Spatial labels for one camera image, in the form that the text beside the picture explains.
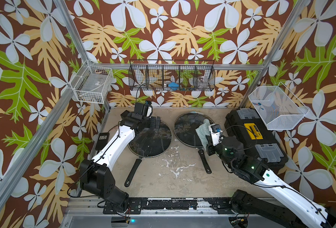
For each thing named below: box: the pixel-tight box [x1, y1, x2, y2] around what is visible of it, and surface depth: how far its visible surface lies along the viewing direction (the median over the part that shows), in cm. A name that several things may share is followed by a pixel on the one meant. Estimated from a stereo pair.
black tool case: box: [224, 108, 289, 169], surface depth 82 cm
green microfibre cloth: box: [195, 118, 212, 149], surface depth 71 cm
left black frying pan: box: [124, 145, 152, 188], surface depth 82 cm
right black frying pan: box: [185, 143, 213, 175], surface depth 82 cm
